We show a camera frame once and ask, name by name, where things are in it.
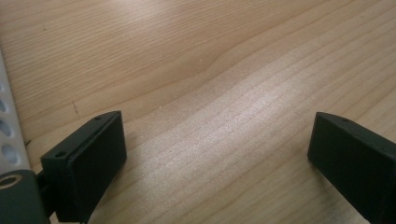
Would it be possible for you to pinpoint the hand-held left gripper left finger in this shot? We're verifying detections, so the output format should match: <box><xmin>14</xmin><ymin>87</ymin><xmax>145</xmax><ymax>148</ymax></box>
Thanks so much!
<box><xmin>40</xmin><ymin>110</ymin><xmax>128</xmax><ymax>224</ymax></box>

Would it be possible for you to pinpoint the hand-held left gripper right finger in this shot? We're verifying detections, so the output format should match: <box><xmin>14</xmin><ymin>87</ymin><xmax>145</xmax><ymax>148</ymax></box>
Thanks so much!
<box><xmin>307</xmin><ymin>111</ymin><xmax>396</xmax><ymax>224</ymax></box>

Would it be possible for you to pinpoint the white perforated plastic basket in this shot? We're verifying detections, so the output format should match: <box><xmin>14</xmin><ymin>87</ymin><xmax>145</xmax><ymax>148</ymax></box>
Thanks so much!
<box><xmin>0</xmin><ymin>49</ymin><xmax>32</xmax><ymax>175</ymax></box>

